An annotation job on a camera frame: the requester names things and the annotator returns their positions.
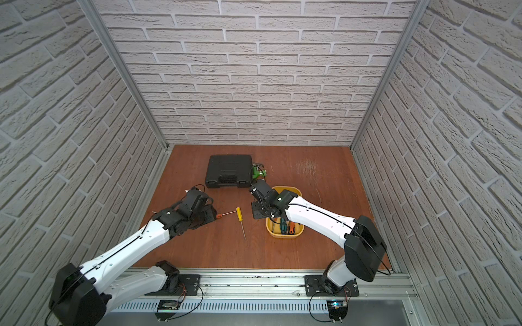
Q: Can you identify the green black screwdriver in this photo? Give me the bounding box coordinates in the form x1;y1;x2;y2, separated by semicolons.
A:
279;218;288;234

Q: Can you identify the yellow handled screwdriver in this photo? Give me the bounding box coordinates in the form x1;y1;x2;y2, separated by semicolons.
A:
236;207;247;240

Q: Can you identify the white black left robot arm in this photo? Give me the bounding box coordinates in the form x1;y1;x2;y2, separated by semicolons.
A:
49;187;217;325

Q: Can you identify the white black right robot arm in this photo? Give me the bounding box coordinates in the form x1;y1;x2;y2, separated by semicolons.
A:
250;180;387;288

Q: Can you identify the yellow plastic storage box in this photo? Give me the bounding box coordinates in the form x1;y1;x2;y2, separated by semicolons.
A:
266;186;305;240

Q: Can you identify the green plastic nozzle tool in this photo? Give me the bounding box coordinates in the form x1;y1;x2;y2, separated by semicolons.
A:
252;164;267;180

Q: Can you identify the black plastic tool case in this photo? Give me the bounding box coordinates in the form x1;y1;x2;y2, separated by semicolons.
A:
205;154;252;188

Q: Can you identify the left controller board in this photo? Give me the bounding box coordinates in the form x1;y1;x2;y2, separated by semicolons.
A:
155;300;182;321

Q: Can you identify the controller board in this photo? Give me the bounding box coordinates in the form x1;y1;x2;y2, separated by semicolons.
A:
326;300;349;323
155;300;182;321

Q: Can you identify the right controller board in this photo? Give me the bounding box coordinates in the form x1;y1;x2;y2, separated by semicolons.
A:
326;300;349;323

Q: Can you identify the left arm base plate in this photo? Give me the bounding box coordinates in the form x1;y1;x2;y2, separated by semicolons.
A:
146;274;201;297

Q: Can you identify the aluminium front rail frame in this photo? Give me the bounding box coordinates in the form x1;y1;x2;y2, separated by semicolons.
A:
109;268;431;325

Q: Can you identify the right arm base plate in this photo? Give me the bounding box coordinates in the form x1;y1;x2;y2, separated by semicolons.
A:
304;274;360;297

